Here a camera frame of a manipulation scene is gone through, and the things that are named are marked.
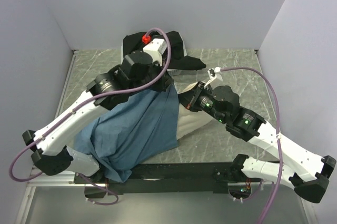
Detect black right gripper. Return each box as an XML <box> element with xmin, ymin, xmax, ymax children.
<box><xmin>175</xmin><ymin>81</ymin><xmax>227</xmax><ymax>124</ymax></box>

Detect cream white pillow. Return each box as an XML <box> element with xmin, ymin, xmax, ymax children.
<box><xmin>175</xmin><ymin>81</ymin><xmax>219</xmax><ymax>140</ymax></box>

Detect blue fabric pillowcase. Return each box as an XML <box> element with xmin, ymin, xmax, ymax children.
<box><xmin>73</xmin><ymin>85</ymin><xmax>179</xmax><ymax>182</ymax></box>

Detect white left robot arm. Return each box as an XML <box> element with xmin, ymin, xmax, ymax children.
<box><xmin>23</xmin><ymin>49</ymin><xmax>172</xmax><ymax>183</ymax></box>

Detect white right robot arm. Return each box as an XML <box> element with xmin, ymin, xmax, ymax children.
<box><xmin>179</xmin><ymin>82</ymin><xmax>336</xmax><ymax>203</ymax></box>

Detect white plastic basket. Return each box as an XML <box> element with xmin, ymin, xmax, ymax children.
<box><xmin>121</xmin><ymin>42</ymin><xmax>191</xmax><ymax>75</ymax></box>

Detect black cloth in basket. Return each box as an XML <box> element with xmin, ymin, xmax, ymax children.
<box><xmin>122</xmin><ymin>31</ymin><xmax>206</xmax><ymax>71</ymax></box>

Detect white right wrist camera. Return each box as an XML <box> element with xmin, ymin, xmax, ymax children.
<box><xmin>205</xmin><ymin>67</ymin><xmax>223</xmax><ymax>87</ymax></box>

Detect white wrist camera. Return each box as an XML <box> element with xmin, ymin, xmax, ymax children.
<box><xmin>143</xmin><ymin>35</ymin><xmax>167</xmax><ymax>55</ymax></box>
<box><xmin>205</xmin><ymin>67</ymin><xmax>223</xmax><ymax>87</ymax></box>

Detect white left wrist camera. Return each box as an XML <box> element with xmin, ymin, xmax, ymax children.
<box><xmin>143</xmin><ymin>35</ymin><xmax>167</xmax><ymax>55</ymax></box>

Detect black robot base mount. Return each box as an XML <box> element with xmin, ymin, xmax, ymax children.
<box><xmin>89</xmin><ymin>162</ymin><xmax>259</xmax><ymax>195</ymax></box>

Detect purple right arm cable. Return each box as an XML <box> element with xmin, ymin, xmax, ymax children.
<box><xmin>207</xmin><ymin>66</ymin><xmax>284</xmax><ymax>224</ymax></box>

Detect aluminium frame rail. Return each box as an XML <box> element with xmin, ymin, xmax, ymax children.
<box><xmin>23</xmin><ymin>48</ymin><xmax>318</xmax><ymax>223</ymax></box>

